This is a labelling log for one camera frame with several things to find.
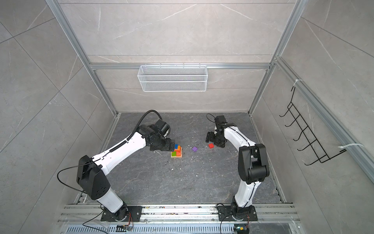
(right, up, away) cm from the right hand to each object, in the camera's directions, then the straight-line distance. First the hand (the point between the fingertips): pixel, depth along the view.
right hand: (211, 140), depth 95 cm
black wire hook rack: (+41, +11, -23) cm, 48 cm away
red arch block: (-22, -8, 0) cm, 23 cm away
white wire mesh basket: (-26, +43, +7) cm, 51 cm away
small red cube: (+1, -4, +4) cm, 6 cm away
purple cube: (-11, -6, +3) cm, 13 cm away
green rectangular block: (-25, -9, 0) cm, 26 cm away
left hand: (-26, -1, -12) cm, 29 cm away
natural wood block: (-26, -10, -1) cm, 28 cm away
